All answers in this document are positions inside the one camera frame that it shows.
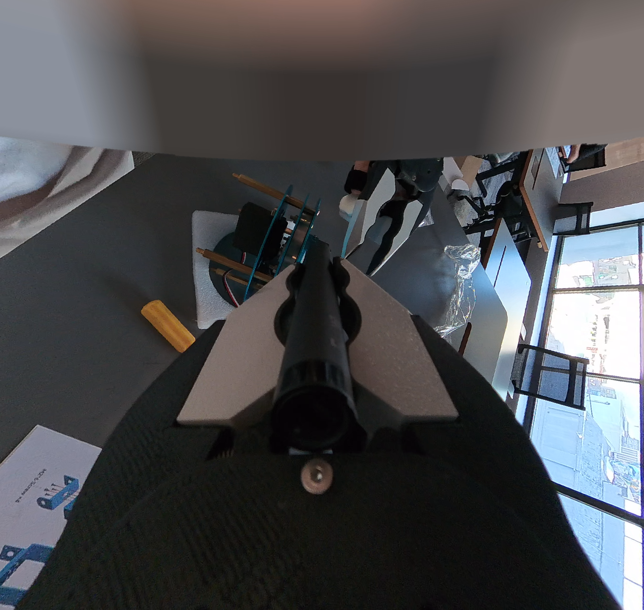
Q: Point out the white foam pad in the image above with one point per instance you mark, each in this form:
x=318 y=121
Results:
x=209 y=227

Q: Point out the crumpled clear plastic wrap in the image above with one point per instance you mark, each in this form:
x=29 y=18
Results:
x=463 y=263

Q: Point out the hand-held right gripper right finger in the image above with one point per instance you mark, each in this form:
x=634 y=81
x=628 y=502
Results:
x=402 y=368

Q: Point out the black desk panel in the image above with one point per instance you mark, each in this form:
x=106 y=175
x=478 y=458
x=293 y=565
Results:
x=510 y=278

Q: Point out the dark grey desk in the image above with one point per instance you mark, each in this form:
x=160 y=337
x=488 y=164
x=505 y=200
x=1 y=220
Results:
x=543 y=192
x=100 y=278
x=498 y=368

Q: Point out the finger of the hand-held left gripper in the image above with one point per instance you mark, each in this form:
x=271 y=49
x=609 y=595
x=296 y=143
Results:
x=410 y=215
x=375 y=202

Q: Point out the large glass window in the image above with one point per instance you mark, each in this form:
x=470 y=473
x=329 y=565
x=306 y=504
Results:
x=593 y=328

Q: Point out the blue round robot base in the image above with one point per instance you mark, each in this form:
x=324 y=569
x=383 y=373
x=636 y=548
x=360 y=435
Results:
x=221 y=268

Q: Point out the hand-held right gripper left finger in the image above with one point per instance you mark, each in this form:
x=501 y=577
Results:
x=231 y=368

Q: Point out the person's white clothing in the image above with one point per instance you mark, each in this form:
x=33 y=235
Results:
x=30 y=177

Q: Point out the black mesh chair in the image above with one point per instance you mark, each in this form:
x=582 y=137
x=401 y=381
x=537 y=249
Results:
x=553 y=373
x=573 y=217

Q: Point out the printed instruction sheet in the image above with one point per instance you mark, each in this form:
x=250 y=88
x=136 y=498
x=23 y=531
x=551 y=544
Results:
x=30 y=479

